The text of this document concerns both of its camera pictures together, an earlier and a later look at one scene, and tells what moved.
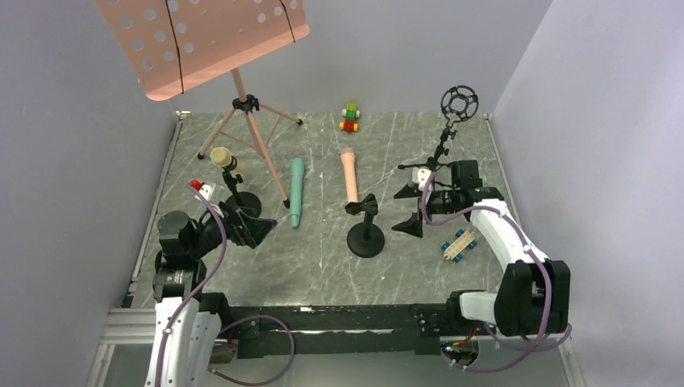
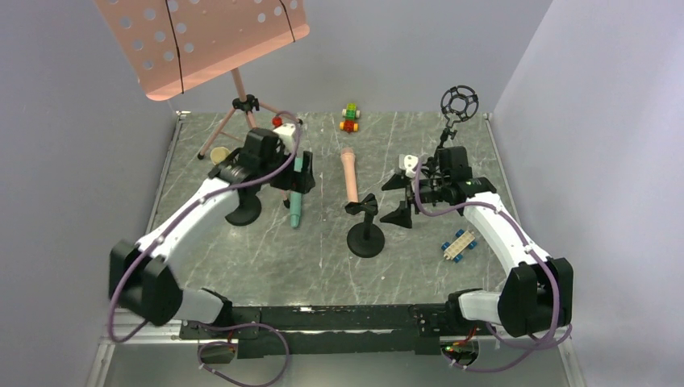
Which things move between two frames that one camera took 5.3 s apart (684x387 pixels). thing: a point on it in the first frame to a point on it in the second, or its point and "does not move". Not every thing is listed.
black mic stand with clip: (365, 239) does not move
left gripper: (235, 222) to (302, 176)
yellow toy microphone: (220, 156) does not move
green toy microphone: (297, 178) does not move
